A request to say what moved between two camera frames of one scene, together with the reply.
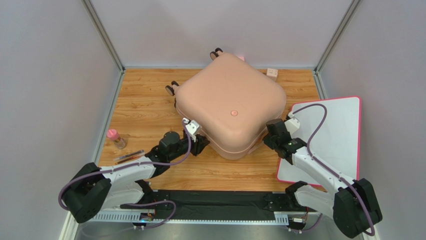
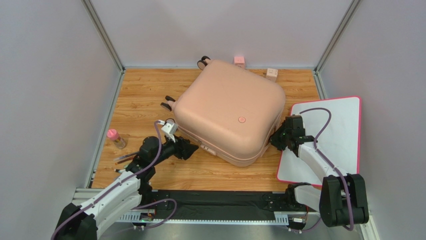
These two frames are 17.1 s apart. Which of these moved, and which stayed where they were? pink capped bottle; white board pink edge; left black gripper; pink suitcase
Moved: pink suitcase; left black gripper
Stayed: white board pink edge; pink capped bottle
